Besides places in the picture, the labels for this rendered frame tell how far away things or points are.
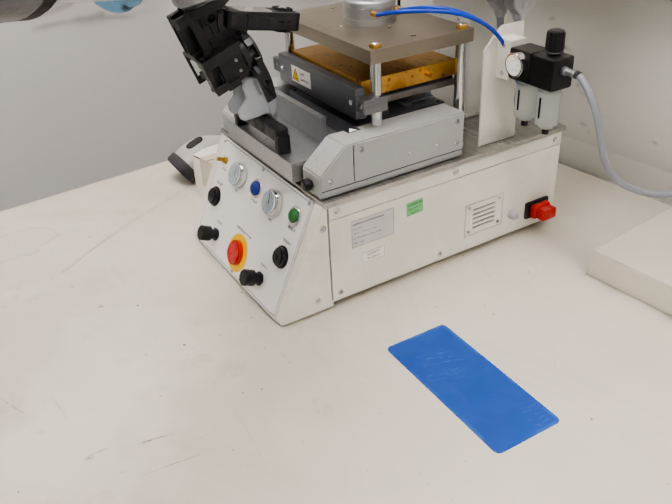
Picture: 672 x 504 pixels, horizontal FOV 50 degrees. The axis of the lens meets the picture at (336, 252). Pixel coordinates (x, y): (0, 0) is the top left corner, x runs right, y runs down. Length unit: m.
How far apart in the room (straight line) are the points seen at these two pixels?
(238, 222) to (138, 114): 1.40
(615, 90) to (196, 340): 0.89
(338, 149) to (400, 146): 0.10
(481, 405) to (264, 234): 0.41
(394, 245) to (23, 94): 1.55
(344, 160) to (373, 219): 0.11
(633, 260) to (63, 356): 0.84
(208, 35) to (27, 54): 1.40
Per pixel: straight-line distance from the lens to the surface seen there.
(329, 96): 1.09
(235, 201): 1.19
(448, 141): 1.09
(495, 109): 1.15
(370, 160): 1.02
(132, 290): 1.19
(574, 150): 1.56
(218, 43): 1.03
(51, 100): 2.43
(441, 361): 0.99
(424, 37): 1.06
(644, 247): 1.20
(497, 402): 0.94
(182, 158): 1.49
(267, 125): 1.05
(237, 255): 1.15
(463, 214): 1.16
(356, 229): 1.04
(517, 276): 1.17
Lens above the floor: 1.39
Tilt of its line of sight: 31 degrees down
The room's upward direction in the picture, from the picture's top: 3 degrees counter-clockwise
